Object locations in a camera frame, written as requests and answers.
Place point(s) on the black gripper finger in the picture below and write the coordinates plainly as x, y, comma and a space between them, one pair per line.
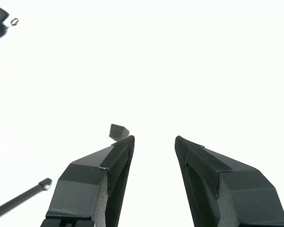
80, 189
241, 196

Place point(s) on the black foam box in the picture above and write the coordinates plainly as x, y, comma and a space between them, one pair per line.
118, 132

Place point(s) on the black rod with metal tip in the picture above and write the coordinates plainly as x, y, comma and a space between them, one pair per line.
21, 196

